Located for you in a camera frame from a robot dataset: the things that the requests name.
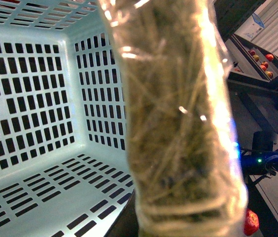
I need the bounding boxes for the light blue plastic basket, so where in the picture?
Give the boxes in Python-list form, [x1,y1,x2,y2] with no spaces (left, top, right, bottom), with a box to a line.
[0,0,138,237]

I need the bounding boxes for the red apple on floor tray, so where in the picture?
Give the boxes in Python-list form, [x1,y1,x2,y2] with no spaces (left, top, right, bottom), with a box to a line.
[243,208,259,237]

